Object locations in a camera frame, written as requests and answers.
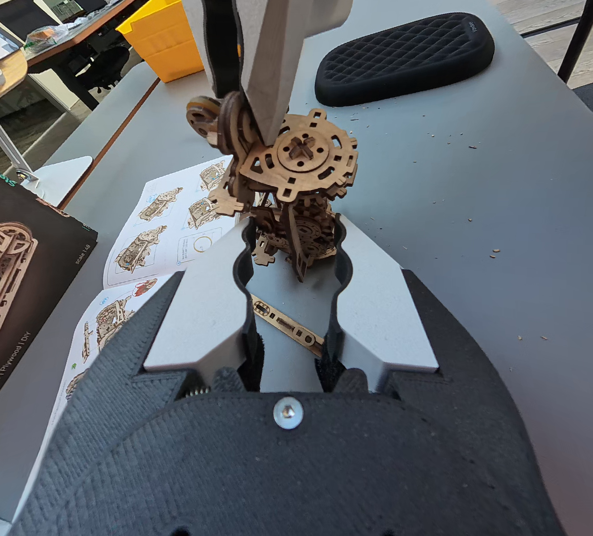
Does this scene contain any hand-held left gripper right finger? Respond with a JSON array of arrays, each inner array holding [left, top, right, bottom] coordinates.
[[318, 214, 439, 394]]

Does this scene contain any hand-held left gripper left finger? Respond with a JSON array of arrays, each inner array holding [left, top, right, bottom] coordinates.
[[144, 216, 265, 393]]

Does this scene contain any wooden gear puzzle model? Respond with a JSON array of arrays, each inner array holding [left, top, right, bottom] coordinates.
[[252, 195, 337, 283]]

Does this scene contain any wooden gear disc assembly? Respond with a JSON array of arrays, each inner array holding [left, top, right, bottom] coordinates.
[[185, 94, 360, 218]]

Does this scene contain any brown wooden desk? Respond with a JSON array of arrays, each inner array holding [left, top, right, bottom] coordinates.
[[25, 0, 174, 111]]

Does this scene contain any grey desk with brown edge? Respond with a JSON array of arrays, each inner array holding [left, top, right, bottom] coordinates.
[[44, 65, 160, 210]]

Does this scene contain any yellow plastic bin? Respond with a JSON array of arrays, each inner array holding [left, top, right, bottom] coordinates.
[[116, 0, 207, 84]]

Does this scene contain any flat wooden strip with holes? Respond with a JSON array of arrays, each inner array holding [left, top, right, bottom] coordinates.
[[250, 295, 325, 357]]

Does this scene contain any instruction booklet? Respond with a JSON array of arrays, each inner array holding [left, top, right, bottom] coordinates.
[[56, 156, 242, 402]]

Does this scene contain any black quilted wrist rest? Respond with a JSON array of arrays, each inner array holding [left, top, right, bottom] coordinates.
[[315, 13, 495, 107]]

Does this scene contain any black office chair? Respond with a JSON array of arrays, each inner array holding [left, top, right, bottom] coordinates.
[[86, 45, 130, 92]]

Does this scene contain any clear plastic bag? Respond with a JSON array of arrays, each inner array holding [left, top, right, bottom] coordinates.
[[24, 23, 70, 53]]

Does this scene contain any black product box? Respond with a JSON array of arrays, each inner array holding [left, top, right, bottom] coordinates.
[[0, 175, 99, 391]]

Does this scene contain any light wooden table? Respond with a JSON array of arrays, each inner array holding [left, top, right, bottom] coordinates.
[[0, 31, 29, 101]]

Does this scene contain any white rounded board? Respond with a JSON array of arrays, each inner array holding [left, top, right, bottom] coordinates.
[[35, 155, 93, 208]]

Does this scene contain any black stand pole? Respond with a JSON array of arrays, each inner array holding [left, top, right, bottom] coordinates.
[[558, 0, 593, 83]]

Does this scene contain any black mesh chair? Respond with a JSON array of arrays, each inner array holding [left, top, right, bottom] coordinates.
[[572, 82, 593, 113]]

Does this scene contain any silver metal bracket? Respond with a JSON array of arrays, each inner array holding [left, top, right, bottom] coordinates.
[[0, 121, 40, 186]]

